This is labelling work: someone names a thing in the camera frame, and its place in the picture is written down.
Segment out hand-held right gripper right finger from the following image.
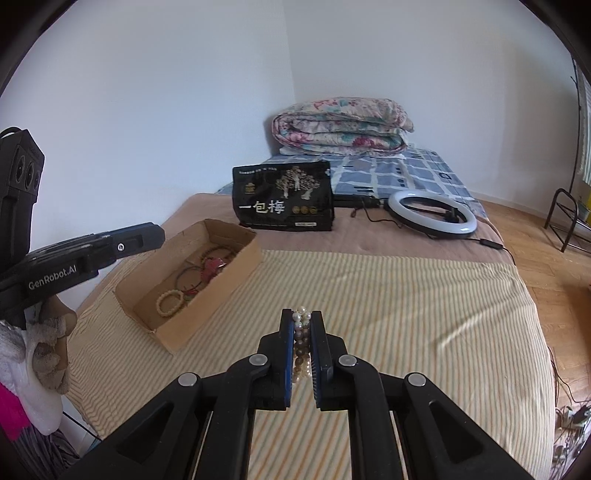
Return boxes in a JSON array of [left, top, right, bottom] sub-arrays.
[[310, 310, 536, 480]]

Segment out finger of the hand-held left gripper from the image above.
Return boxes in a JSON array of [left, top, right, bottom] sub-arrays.
[[28, 222, 166, 268]]

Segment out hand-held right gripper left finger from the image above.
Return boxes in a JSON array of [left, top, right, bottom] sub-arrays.
[[69, 308, 296, 480]]

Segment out pearl and brown bead bracelet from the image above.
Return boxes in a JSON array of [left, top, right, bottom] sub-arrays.
[[292, 305, 313, 384]]

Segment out cream bead bracelet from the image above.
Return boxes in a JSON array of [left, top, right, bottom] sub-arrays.
[[156, 289, 186, 318]]

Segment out cardboard box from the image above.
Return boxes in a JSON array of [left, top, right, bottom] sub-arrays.
[[114, 219, 263, 355]]

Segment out person's left hand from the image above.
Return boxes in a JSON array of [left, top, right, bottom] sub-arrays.
[[25, 295, 78, 395]]

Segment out yellow striped cloth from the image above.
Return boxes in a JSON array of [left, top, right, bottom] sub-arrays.
[[69, 249, 555, 480]]

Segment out brown blanket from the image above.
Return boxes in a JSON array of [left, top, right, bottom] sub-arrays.
[[74, 193, 557, 462]]

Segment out pink clothing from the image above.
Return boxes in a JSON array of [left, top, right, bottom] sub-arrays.
[[0, 383, 29, 441]]

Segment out black snack bag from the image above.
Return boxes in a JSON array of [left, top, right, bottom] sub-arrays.
[[232, 161, 335, 232]]

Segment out black tripod stand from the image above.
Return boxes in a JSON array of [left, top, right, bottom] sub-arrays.
[[332, 196, 391, 209]]

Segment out grey striped clothing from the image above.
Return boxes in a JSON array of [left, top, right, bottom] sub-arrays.
[[14, 422, 100, 480]]

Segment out blue plaid bed sheet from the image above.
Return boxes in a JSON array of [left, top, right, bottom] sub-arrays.
[[217, 148, 486, 217]]

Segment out folded floral quilt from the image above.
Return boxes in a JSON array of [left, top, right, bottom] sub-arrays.
[[271, 96, 415, 155]]

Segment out dark metal rack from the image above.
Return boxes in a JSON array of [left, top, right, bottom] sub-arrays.
[[544, 188, 591, 252]]

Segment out hanging striped cloth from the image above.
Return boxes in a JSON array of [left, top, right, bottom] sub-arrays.
[[573, 65, 591, 185]]

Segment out white ring light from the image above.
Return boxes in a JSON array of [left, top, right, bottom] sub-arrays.
[[388, 190, 478, 239]]

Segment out black ring light cable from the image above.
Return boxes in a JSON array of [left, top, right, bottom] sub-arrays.
[[353, 203, 517, 266]]

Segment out tangle of cables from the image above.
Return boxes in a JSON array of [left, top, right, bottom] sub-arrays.
[[551, 360, 591, 467]]

